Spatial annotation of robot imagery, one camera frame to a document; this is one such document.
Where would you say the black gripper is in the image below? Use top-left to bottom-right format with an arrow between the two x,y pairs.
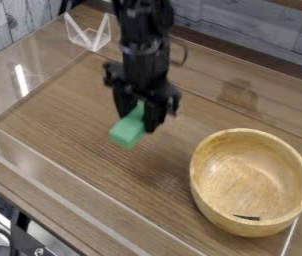
102,46 -> 181,133

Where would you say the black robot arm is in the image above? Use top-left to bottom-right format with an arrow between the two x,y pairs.
102,0 -> 181,133

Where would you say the wooden bowl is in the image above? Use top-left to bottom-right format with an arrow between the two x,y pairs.
189,128 -> 302,238

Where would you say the clear acrylic tray wall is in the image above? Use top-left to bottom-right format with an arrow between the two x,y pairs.
0,129 -> 204,256

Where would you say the clear acrylic corner bracket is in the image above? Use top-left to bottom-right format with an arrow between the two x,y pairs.
64,13 -> 110,52

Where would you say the black table leg bracket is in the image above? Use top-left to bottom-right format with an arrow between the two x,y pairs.
10,210 -> 48,256

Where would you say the green rectangular block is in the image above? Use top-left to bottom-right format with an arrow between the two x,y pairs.
108,102 -> 145,149

